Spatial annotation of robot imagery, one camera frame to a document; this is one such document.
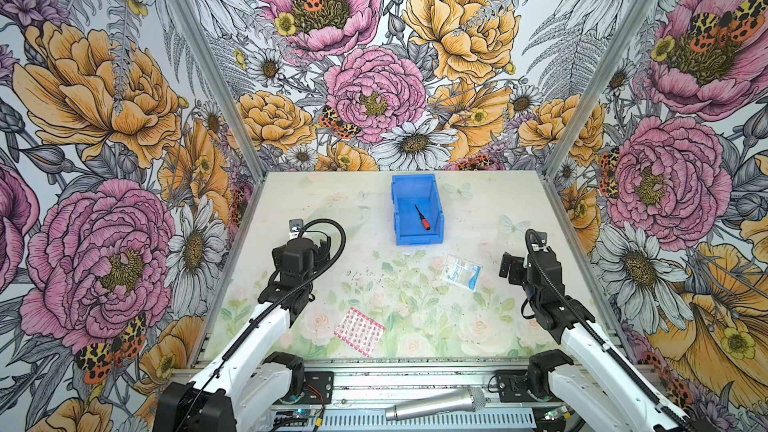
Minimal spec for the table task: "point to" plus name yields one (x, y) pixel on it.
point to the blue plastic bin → (421, 190)
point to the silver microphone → (469, 400)
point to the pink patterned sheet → (360, 332)
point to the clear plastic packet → (461, 273)
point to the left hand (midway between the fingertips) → (303, 252)
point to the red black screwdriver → (424, 220)
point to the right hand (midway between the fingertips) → (522, 265)
